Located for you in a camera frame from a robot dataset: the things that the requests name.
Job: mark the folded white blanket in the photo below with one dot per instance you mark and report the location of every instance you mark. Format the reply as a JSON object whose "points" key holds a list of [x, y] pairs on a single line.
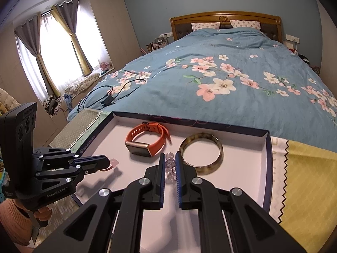
{"points": [[84, 83]]}

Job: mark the blue floral duvet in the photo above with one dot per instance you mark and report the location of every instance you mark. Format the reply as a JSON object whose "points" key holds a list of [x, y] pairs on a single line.
{"points": [[184, 97]]}

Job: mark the bright window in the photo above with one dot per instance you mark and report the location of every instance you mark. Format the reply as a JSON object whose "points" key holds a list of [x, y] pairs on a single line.
{"points": [[55, 47]]}

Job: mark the white wall socket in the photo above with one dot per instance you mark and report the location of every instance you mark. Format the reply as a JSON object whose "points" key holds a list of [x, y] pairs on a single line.
{"points": [[292, 38], [165, 35]]}

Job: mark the tortoiseshell bangle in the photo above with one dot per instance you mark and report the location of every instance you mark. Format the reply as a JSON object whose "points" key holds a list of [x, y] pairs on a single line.
{"points": [[208, 170]]}

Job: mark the bedside clutter with dark items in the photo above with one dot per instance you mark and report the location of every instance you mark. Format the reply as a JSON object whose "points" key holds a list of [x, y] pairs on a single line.
{"points": [[302, 58]]}

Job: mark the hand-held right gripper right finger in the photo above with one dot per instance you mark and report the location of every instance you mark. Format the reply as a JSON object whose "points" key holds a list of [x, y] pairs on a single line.
{"points": [[178, 168]]}

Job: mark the green quilted mat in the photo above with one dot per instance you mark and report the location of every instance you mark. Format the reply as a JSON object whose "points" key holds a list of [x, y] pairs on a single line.
{"points": [[79, 126]]}

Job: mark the pile of clothes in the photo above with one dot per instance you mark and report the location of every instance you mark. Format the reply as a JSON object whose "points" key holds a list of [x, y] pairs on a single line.
{"points": [[55, 105]]}

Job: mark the wooden headboard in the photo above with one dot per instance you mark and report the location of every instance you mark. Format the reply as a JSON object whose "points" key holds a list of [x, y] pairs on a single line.
{"points": [[223, 15]]}

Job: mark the grey and yellow curtain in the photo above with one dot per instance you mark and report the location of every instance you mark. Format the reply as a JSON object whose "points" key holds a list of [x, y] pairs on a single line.
{"points": [[68, 15], [29, 39]]}

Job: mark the white spotted pillow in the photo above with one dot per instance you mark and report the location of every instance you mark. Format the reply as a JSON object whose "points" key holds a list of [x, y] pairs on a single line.
{"points": [[205, 26], [244, 24]]}

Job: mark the small pink fan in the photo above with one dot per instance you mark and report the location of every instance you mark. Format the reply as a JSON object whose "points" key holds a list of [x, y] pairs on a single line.
{"points": [[104, 67]]}

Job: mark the orange smartwatch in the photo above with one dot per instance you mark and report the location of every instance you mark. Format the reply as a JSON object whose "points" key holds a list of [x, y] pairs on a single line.
{"points": [[158, 147]]}

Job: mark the person's left hand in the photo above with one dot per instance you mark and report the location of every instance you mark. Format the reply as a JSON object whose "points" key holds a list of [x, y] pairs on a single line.
{"points": [[43, 211]]}

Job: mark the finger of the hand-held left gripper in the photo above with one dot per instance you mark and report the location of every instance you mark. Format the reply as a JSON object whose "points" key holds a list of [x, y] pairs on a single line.
{"points": [[92, 160], [92, 168]]}

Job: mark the bedside clutter of bottles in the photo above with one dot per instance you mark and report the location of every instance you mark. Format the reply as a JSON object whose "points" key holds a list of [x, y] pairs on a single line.
{"points": [[158, 44]]}

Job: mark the beige quilted cushion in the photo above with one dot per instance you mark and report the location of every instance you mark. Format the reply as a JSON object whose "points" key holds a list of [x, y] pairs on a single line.
{"points": [[8, 100]]}

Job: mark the white tray with dark rim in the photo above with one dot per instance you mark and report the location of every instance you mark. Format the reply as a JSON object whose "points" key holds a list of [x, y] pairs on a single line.
{"points": [[118, 137]]}

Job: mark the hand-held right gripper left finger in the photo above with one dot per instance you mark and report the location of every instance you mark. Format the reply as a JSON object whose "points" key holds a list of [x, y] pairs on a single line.
{"points": [[162, 168]]}

